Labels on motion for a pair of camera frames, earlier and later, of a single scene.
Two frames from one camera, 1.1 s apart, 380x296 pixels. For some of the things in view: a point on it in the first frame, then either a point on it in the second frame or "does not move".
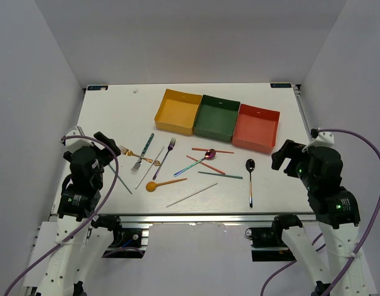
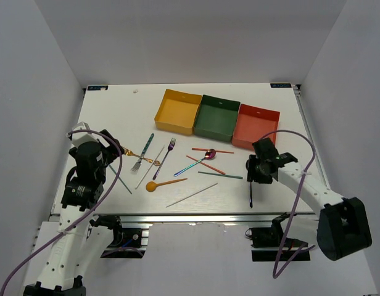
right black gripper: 287,151 -> 251,175
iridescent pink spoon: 209,154 does not move
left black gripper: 110,142 does not move
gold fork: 128,152 does not move
